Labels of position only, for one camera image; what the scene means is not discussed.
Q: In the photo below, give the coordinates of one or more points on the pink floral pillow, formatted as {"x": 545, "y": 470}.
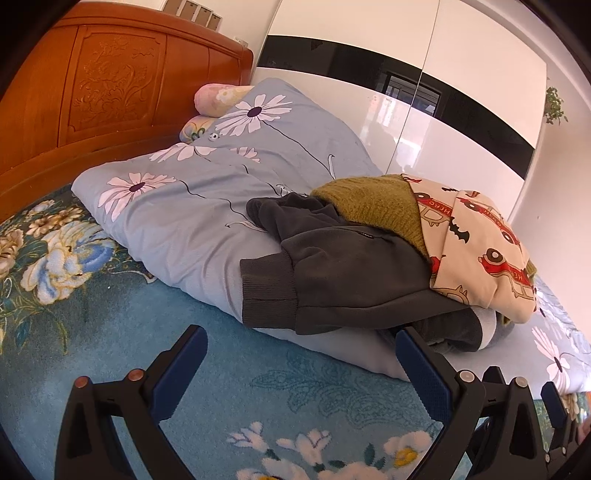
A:
{"x": 213, "y": 98}
{"x": 196, "y": 128}

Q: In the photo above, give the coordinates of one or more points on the dark grey sweatshirt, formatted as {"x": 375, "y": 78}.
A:
{"x": 351, "y": 272}

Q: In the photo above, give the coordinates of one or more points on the beige wall switch panel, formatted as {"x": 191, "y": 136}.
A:
{"x": 194, "y": 11}

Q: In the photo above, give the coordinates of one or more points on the white wardrobe with black stripe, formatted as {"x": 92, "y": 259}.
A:
{"x": 461, "y": 138}

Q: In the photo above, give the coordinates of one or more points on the teal floral bed blanket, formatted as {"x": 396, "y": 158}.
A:
{"x": 138, "y": 323}

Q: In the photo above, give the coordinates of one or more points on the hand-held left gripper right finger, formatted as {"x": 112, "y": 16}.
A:
{"x": 427, "y": 371}

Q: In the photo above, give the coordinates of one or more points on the cream fire-truck print garment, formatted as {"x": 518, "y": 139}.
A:
{"x": 480, "y": 240}

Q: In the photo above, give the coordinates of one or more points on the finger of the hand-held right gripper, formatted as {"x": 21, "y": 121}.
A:
{"x": 551, "y": 402}
{"x": 495, "y": 376}

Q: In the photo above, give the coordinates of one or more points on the white cloth piece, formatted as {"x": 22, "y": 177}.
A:
{"x": 461, "y": 330}

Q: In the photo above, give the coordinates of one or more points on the light blue floral quilt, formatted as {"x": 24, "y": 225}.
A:
{"x": 194, "y": 221}

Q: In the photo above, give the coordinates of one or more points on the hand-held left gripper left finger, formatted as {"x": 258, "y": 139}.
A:
{"x": 178, "y": 374}

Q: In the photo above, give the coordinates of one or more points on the green hanging plant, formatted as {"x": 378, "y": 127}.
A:
{"x": 554, "y": 104}

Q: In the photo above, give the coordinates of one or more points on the olive green knit sweater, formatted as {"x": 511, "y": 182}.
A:
{"x": 374, "y": 207}

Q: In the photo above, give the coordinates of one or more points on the carved wooden headboard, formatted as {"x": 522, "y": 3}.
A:
{"x": 106, "y": 83}

